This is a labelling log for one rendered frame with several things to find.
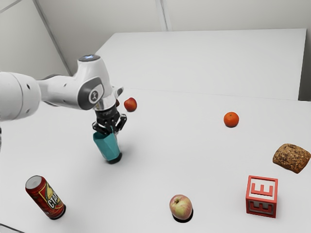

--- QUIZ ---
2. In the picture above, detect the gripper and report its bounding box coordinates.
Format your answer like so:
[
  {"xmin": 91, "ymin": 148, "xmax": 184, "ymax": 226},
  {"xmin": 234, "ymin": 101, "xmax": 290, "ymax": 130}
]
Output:
[{"xmin": 91, "ymin": 106, "xmax": 128, "ymax": 136}]

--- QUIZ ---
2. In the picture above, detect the teal faceted mug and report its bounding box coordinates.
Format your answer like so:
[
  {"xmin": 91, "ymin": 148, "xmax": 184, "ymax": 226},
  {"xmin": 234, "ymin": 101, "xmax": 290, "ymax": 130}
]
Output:
[{"xmin": 92, "ymin": 125, "xmax": 122, "ymax": 165}]

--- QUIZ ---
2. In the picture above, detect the small red apple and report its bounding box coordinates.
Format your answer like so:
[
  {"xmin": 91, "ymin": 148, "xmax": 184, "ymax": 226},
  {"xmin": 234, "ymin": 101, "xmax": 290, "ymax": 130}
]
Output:
[{"xmin": 123, "ymin": 97, "xmax": 138, "ymax": 113}]

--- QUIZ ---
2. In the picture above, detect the red drink can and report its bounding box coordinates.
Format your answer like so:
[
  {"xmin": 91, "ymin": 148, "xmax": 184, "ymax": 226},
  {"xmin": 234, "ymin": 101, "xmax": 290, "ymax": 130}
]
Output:
[{"xmin": 25, "ymin": 175, "xmax": 67, "ymax": 220}]

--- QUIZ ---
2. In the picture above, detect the red and green apple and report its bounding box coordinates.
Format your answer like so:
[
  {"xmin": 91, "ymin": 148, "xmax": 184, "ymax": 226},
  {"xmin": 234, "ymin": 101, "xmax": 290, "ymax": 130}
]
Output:
[{"xmin": 169, "ymin": 194, "xmax": 193, "ymax": 221}]

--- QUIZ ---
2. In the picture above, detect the orange tangerine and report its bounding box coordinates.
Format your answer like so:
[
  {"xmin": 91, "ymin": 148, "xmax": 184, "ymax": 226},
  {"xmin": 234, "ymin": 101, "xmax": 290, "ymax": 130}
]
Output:
[{"xmin": 223, "ymin": 111, "xmax": 240, "ymax": 128}]

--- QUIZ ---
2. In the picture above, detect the red letter block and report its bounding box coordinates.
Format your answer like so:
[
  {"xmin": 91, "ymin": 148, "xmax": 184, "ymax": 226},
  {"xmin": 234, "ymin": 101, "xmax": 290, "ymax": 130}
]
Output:
[{"xmin": 245, "ymin": 175, "xmax": 278, "ymax": 218}]

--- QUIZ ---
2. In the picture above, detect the brown seeded bread roll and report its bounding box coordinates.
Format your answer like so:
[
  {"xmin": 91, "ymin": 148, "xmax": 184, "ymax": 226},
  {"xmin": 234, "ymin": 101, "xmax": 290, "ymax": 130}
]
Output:
[{"xmin": 272, "ymin": 143, "xmax": 311, "ymax": 174}]

